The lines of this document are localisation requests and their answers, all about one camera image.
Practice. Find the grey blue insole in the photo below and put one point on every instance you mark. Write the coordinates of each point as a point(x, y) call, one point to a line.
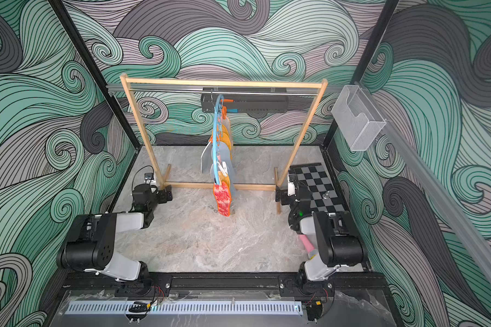
point(225, 158)

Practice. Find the black white chessboard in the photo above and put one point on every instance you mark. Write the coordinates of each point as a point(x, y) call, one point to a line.
point(316, 177)

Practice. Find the black wall tool holder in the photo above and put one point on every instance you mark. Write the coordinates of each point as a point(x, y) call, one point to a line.
point(256, 103)

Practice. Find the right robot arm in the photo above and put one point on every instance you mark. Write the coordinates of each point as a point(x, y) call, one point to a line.
point(333, 249)

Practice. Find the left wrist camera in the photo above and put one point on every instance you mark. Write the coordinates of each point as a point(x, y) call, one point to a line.
point(148, 177)

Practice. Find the white slotted cable duct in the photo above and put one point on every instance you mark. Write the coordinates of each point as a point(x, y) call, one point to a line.
point(232, 307)

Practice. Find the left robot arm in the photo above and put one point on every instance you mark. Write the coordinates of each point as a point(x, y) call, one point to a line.
point(89, 245)

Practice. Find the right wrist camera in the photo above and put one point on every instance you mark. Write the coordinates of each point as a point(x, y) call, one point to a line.
point(292, 187)

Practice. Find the red patterned insole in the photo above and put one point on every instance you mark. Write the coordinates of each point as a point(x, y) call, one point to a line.
point(223, 198)

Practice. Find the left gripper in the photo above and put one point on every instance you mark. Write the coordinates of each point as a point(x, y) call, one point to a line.
point(161, 195)

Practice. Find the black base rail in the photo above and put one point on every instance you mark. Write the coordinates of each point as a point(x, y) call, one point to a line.
point(282, 284)

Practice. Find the pink microphone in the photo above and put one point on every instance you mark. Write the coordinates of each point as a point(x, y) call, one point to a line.
point(310, 248)

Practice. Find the clear acrylic wall box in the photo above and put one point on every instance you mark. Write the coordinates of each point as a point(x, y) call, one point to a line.
point(358, 117)

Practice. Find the white insole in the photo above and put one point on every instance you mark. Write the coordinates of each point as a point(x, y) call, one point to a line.
point(206, 160)

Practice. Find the blue clip hanger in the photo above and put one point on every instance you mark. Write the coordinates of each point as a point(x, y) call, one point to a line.
point(216, 133)

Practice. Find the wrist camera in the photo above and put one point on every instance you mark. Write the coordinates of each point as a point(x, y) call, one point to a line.
point(148, 177)
point(292, 187)

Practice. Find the orange insole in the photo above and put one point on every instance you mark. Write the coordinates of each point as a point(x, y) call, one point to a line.
point(224, 179)
point(227, 131)

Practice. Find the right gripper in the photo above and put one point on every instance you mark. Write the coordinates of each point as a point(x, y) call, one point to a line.
point(284, 193)

